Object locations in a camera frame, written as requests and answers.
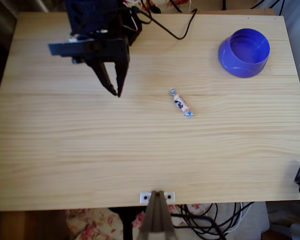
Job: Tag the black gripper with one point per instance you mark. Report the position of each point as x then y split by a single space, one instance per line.
111 55

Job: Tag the candy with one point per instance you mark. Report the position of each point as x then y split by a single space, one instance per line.
181 102

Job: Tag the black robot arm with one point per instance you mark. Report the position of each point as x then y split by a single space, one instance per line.
95 15

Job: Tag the purple plastic bowl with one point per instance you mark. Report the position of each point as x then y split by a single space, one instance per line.
240 67

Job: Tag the floral fabric cushion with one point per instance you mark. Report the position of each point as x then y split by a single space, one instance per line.
90 225
165 3

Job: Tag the white metal mounting plate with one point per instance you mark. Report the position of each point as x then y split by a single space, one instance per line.
143 197

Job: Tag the black stand pole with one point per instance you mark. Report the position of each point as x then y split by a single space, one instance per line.
127 225

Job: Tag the black gripper-mounted camera module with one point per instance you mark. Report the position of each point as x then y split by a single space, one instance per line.
65 48

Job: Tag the beige camera stand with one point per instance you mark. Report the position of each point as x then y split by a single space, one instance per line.
156 220

